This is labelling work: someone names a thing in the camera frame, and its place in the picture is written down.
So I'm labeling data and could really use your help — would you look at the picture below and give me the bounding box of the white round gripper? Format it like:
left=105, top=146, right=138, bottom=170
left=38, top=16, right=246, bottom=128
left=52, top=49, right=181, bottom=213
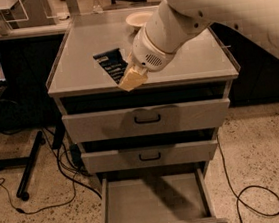
left=118, top=26, right=175, bottom=92

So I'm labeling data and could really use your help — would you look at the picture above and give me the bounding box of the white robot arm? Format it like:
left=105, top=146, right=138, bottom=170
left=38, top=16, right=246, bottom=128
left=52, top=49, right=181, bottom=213
left=118, top=0, right=279, bottom=92

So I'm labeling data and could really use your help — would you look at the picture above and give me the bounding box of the grey metal drawer cabinet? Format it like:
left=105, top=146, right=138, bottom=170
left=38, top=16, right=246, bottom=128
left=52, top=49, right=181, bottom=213
left=48, top=9, right=239, bottom=223

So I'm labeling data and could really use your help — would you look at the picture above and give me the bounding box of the grey top drawer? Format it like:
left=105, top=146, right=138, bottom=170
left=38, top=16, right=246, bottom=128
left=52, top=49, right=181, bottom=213
left=62, top=99, right=230, bottom=143

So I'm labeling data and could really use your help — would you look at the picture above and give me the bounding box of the grey middle drawer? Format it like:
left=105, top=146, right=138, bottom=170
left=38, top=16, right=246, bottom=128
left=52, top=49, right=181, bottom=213
left=81, top=140, right=218, bottom=173

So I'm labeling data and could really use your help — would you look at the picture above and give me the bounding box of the grey open bottom drawer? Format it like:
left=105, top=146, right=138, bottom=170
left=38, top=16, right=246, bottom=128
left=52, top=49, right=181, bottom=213
left=101, top=166, right=228, bottom=223

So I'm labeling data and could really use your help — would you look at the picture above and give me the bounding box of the white paper bowl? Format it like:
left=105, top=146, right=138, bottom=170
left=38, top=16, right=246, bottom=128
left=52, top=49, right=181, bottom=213
left=126, top=11, right=153, bottom=29

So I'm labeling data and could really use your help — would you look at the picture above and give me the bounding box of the clear plastic water bottle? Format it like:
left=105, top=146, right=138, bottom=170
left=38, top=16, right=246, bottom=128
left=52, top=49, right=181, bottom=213
left=92, top=0, right=103, bottom=14

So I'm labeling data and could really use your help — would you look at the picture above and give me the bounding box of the black desk leg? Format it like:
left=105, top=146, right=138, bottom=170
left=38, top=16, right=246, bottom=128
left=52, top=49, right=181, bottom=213
left=16, top=131, right=45, bottom=201

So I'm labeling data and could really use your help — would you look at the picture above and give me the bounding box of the black floor cable left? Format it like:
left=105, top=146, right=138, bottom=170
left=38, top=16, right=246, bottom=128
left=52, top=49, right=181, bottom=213
left=0, top=121, right=104, bottom=219

